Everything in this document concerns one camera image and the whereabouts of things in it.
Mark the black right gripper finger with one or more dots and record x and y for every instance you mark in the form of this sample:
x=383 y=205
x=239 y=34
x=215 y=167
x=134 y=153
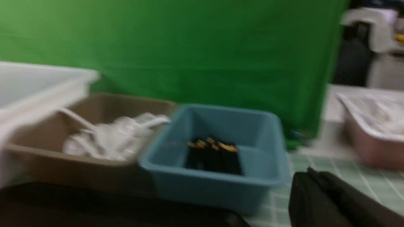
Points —
x=321 y=199

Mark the blue plastic bin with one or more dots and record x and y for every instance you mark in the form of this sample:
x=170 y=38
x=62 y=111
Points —
x=257 y=135

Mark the pink bin with paper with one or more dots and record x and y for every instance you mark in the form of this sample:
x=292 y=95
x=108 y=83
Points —
x=374 y=124

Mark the bundle of black chopsticks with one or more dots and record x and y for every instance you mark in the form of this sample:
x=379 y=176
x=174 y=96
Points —
x=213 y=155

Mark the green backdrop cloth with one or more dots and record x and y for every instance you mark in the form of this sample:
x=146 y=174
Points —
x=272 y=55

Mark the pile of white spoons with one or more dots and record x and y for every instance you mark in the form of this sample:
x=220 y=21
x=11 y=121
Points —
x=117 y=141

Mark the black serving tray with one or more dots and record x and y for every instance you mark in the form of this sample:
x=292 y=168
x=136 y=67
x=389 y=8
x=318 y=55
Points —
x=48 y=205

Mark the large translucent white tub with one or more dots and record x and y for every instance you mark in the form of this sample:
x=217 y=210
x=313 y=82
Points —
x=30 y=93

